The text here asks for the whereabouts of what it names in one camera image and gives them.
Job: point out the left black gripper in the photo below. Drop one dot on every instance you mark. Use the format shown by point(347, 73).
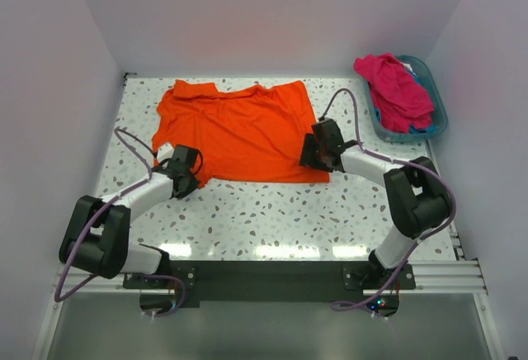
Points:
point(186, 187)

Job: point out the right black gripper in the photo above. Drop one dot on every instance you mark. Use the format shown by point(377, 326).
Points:
point(310, 152)

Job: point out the orange t shirt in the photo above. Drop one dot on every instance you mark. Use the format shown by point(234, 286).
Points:
point(250, 135)

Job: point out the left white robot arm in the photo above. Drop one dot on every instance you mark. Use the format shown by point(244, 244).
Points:
point(97, 239)

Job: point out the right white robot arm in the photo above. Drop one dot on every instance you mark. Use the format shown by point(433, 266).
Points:
point(419, 201)

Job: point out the pink t shirt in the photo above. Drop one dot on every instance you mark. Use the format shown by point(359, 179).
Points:
point(399, 100)

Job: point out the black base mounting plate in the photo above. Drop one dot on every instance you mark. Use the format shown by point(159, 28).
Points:
point(189, 284)

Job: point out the teal plastic basket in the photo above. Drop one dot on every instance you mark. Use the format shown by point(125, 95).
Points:
point(439, 117)

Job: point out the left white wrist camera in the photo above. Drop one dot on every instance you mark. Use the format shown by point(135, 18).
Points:
point(164, 153)

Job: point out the aluminium rail frame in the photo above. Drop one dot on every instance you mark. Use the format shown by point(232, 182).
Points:
point(444, 317)

